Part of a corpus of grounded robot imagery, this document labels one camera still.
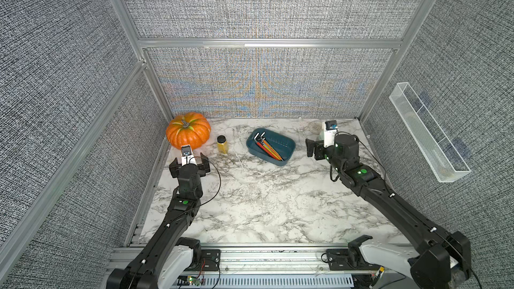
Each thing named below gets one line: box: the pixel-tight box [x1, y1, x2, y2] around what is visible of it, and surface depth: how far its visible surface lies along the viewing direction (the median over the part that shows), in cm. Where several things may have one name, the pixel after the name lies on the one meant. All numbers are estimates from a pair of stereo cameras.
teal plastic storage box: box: [246, 127, 296, 166], surface depth 109 cm
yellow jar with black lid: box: [216, 135, 229, 155], surface depth 102 cm
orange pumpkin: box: [165, 111, 212, 150], surface depth 102 cm
